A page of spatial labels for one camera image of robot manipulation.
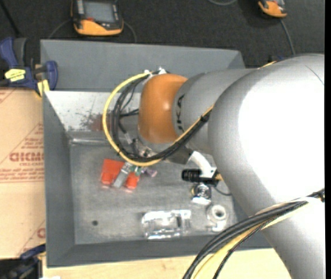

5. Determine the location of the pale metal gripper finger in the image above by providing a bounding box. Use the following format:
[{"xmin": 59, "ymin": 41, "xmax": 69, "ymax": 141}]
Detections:
[{"xmin": 113, "ymin": 162, "xmax": 132, "ymax": 189}]

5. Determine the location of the orange-red flat block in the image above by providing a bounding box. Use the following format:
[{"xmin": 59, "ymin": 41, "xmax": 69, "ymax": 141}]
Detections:
[{"xmin": 100, "ymin": 159, "xmax": 141, "ymax": 190}]

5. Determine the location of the grey metal bin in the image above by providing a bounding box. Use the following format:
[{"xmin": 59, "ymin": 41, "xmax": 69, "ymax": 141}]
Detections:
[{"xmin": 39, "ymin": 38, "xmax": 274, "ymax": 267}]

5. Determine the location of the shiny clear glass piece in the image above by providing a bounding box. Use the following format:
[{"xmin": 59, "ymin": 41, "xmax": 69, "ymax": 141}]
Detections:
[{"xmin": 190, "ymin": 183, "xmax": 213, "ymax": 206}]

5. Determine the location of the brown cardboard board, red print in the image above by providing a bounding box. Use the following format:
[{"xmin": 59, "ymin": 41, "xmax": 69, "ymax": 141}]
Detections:
[{"xmin": 0, "ymin": 87, "xmax": 47, "ymax": 262}]

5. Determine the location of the black cylinder on white bracket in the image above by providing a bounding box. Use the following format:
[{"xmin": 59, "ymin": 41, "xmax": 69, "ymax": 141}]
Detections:
[{"xmin": 181, "ymin": 151, "xmax": 220, "ymax": 186}]

